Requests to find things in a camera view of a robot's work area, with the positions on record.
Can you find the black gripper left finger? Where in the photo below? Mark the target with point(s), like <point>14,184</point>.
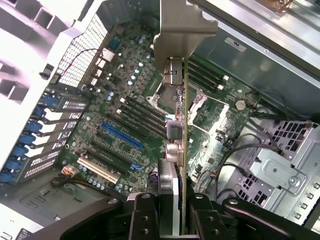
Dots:
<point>145,217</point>

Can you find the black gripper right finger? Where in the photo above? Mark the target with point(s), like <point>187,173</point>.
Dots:
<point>207,217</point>

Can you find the white expansion slot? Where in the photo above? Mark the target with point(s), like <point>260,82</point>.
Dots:
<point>98,170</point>

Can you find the long black expansion slot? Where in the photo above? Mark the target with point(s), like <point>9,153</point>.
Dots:
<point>107,162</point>
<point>112,149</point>

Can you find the perforated metal disk bay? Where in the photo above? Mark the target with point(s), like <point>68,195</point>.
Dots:
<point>275,170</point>

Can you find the blue expansion slot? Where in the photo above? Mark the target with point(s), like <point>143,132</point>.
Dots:
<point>122,135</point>

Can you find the white power connector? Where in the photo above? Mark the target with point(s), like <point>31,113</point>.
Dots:
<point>70,172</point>

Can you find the silver coin battery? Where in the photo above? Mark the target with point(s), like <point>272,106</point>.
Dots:
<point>241,105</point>

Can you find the CPU socket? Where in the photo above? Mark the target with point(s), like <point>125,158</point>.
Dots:
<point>165,96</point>

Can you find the blue slot cover latch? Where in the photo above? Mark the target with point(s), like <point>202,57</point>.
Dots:
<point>12,165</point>
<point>40,112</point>
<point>20,152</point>
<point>26,140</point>
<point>7,178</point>
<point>50,99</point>
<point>33,127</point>

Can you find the green motherboard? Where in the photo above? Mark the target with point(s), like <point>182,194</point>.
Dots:
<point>130,62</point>

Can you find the open dark PC case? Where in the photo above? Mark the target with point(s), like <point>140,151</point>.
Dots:
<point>275,62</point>

